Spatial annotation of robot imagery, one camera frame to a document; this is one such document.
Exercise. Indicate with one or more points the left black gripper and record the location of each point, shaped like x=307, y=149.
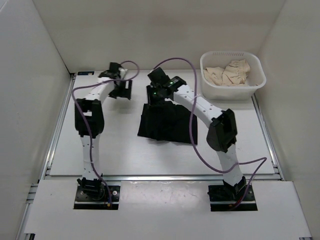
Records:
x=126, y=93

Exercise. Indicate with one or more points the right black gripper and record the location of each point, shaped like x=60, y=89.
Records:
x=150, y=89

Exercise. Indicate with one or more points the black trousers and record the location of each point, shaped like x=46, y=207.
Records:
x=167, y=121

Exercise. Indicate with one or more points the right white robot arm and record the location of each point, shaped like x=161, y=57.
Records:
x=221, y=124

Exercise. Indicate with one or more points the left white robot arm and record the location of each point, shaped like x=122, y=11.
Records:
x=89, y=123

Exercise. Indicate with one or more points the beige trousers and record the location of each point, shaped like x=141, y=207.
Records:
x=233, y=75

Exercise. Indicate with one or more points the white plastic basket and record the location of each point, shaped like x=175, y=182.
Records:
x=255, y=80

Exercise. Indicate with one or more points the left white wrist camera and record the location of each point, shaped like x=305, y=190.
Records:
x=123, y=71

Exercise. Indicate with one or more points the aluminium frame rail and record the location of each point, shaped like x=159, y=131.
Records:
x=139, y=178

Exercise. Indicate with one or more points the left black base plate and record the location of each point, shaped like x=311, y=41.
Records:
x=84, y=201

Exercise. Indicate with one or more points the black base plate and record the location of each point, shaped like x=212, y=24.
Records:
x=84, y=201
x=221, y=201

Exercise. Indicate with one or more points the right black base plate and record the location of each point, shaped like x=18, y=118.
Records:
x=221, y=201

